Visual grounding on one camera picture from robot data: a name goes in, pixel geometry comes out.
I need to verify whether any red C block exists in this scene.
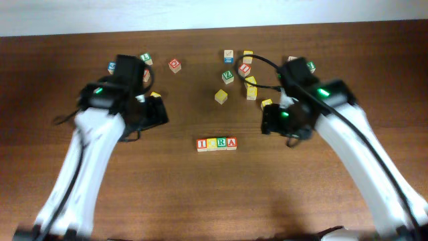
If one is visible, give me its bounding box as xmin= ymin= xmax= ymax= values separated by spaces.
xmin=168 ymin=58 xmax=182 ymax=74

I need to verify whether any green L block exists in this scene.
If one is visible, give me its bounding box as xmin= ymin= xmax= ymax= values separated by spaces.
xmin=140 ymin=53 xmax=153 ymax=66

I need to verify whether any yellow block middle upper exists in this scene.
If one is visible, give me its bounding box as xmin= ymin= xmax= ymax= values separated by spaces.
xmin=244 ymin=76 xmax=257 ymax=88

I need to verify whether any yellow block top row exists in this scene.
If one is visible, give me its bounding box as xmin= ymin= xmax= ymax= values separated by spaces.
xmin=243 ymin=50 xmax=253 ymax=64

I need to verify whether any yellow o block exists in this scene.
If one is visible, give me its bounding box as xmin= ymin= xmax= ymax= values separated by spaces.
xmin=215 ymin=89 xmax=228 ymax=104
xmin=150 ymin=92 xmax=161 ymax=98

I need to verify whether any green R block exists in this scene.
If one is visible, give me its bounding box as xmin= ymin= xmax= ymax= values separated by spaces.
xmin=217 ymin=137 xmax=227 ymax=150

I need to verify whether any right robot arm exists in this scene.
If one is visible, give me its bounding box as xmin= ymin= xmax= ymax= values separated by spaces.
xmin=261 ymin=58 xmax=427 ymax=240

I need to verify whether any red i block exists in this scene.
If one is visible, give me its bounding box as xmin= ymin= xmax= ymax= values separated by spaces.
xmin=197 ymin=139 xmax=207 ymax=152
xmin=238 ymin=63 xmax=251 ymax=78

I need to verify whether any red a block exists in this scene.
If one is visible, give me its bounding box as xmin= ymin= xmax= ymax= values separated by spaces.
xmin=226 ymin=137 xmax=237 ymax=150
xmin=142 ymin=69 xmax=150 ymax=82

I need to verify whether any blue 5 block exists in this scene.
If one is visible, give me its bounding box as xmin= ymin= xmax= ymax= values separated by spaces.
xmin=108 ymin=62 xmax=116 ymax=74

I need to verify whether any yellow block middle lower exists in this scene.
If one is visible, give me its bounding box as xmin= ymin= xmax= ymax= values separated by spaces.
xmin=246 ymin=86 xmax=257 ymax=100

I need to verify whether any green J block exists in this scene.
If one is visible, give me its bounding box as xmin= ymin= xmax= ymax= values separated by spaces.
xmin=306 ymin=62 xmax=316 ymax=74

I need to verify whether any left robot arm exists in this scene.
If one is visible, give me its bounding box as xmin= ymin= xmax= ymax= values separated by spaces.
xmin=13 ymin=55 xmax=169 ymax=240

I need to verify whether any green Z block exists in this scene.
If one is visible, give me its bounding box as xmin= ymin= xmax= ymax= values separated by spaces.
xmin=221 ymin=70 xmax=234 ymax=84

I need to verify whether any yellow O block left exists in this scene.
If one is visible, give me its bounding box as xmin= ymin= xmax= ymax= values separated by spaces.
xmin=150 ymin=92 xmax=161 ymax=98

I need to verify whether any blue-sided picture block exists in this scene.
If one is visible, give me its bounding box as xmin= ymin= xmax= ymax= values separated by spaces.
xmin=223 ymin=50 xmax=234 ymax=64

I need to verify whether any yellow umbrella block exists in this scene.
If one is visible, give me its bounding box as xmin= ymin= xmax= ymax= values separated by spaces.
xmin=261 ymin=99 xmax=273 ymax=110

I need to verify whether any yellow C block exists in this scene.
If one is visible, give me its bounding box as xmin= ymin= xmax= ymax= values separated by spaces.
xmin=207 ymin=138 xmax=217 ymax=151

